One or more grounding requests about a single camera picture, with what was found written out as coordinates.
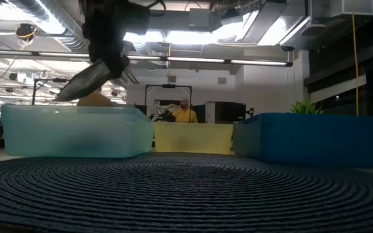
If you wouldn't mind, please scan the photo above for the yellow hanging cable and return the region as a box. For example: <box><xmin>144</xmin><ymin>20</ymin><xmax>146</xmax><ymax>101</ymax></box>
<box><xmin>351</xmin><ymin>0</ymin><xmax>359</xmax><ymax>117</ymax></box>

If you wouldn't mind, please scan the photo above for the dark cabinet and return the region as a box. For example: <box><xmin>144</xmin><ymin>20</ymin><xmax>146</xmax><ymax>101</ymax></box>
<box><xmin>205</xmin><ymin>100</ymin><xmax>247</xmax><ymax>124</ymax></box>

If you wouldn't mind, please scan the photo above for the translucent green plastic bin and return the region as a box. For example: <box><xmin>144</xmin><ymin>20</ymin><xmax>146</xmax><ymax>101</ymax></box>
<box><xmin>1</xmin><ymin>104</ymin><xmax>155</xmax><ymax>159</ymax></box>

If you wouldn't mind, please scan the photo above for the round black ceiling fixture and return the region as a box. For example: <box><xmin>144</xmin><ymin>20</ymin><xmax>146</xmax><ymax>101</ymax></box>
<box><xmin>15</xmin><ymin>23</ymin><xmax>38</xmax><ymax>41</ymax></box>

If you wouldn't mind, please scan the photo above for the long ceiling light fixture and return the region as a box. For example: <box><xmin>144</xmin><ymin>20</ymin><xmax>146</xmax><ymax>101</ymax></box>
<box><xmin>0</xmin><ymin>49</ymin><xmax>293</xmax><ymax>68</ymax></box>

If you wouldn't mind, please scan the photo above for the round dark woven mat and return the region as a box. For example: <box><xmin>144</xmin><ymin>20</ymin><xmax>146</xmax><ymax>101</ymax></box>
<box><xmin>0</xmin><ymin>151</ymin><xmax>373</xmax><ymax>233</ymax></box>

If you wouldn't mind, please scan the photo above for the blue plastic bin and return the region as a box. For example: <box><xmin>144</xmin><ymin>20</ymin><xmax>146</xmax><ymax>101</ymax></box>
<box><xmin>232</xmin><ymin>112</ymin><xmax>373</xmax><ymax>170</ymax></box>

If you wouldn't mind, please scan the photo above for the green plant in white pot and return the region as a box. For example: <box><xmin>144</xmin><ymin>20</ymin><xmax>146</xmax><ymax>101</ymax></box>
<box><xmin>288</xmin><ymin>98</ymin><xmax>325</xmax><ymax>115</ymax></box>

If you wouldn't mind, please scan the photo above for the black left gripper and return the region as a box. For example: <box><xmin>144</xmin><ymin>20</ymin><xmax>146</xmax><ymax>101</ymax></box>
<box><xmin>81</xmin><ymin>0</ymin><xmax>152</xmax><ymax>80</ymax></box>

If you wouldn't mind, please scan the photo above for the translucent yellow plastic bin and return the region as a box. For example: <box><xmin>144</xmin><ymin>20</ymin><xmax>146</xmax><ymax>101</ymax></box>
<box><xmin>153</xmin><ymin>121</ymin><xmax>234</xmax><ymax>155</ymax></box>

